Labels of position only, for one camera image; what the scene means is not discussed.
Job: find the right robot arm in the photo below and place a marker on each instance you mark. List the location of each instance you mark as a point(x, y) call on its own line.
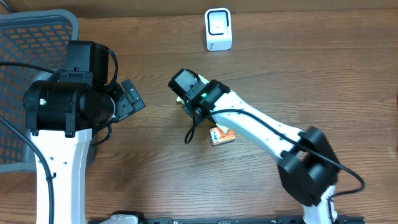
point(308, 168)

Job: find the yellow snack packet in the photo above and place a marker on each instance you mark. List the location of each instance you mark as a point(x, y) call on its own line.
point(203, 79)

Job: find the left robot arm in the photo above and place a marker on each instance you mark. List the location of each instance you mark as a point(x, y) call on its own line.
point(63, 114)

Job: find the grey plastic shopping basket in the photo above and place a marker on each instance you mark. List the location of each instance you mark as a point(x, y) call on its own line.
point(32, 45)

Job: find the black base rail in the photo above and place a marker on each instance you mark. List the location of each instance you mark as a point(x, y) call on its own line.
point(343, 219)

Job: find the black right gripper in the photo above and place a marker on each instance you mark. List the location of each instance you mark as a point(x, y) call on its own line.
point(201, 116)

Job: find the orange tissue packet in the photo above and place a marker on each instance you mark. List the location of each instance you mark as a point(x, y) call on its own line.
point(221, 135)

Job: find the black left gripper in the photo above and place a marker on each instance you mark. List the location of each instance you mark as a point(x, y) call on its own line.
point(132, 101)

